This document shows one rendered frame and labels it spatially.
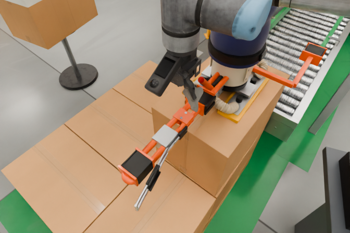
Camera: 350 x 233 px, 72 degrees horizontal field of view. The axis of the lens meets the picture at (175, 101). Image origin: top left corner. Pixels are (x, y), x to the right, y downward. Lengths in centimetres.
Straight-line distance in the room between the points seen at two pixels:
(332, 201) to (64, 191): 123
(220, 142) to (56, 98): 198
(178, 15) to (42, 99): 230
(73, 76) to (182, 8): 235
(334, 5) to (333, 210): 87
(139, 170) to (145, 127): 78
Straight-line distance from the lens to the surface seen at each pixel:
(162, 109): 107
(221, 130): 102
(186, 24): 54
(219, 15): 48
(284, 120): 163
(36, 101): 272
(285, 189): 207
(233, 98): 111
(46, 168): 153
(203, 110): 90
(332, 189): 129
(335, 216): 124
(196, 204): 130
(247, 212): 191
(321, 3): 59
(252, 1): 48
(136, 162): 77
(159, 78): 60
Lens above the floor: 177
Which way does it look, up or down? 49 degrees down
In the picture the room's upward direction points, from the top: straight up
